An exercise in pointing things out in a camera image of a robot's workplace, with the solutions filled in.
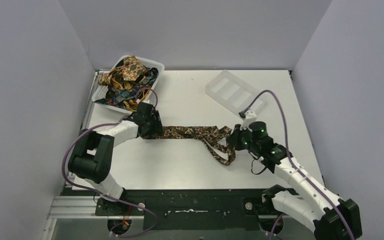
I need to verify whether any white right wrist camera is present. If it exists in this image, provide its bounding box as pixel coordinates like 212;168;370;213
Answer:
239;110;257;131

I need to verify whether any yellow striped tie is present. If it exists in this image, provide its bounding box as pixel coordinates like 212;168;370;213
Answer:
105;78;155;112

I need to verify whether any brown floral tie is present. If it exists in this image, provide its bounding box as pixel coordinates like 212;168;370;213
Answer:
143;126;236;166

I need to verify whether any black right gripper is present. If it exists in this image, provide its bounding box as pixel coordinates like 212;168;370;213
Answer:
226;123;259;154

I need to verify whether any white plastic basket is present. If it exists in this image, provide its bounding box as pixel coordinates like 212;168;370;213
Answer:
91;55;165;114

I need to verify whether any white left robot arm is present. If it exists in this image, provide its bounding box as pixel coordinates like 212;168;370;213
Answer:
67;102;163;215

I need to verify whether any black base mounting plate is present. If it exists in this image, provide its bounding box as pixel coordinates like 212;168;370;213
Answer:
95;188;280;231

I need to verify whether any dark blue patterned tie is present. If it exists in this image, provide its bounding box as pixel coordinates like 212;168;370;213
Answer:
98;67;159;112

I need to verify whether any orange paisley tie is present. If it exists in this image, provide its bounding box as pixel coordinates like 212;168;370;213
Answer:
98;55;148;86

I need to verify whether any clear compartment tray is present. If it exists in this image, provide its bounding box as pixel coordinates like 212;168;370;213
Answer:
205;70;265;116

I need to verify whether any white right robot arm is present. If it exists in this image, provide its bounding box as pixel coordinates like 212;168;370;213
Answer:
227;121;363;240

